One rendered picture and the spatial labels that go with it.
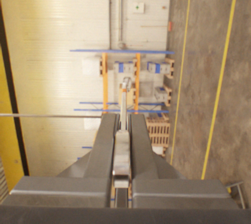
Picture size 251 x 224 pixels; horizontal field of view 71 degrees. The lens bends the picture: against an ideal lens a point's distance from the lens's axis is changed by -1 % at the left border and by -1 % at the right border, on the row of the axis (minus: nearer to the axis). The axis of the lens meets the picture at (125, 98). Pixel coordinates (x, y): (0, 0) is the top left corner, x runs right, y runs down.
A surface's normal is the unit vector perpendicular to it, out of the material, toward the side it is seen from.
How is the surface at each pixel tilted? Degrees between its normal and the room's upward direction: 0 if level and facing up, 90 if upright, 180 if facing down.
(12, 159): 90
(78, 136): 90
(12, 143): 90
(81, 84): 90
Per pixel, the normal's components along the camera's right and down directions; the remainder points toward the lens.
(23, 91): 0.00, 0.29
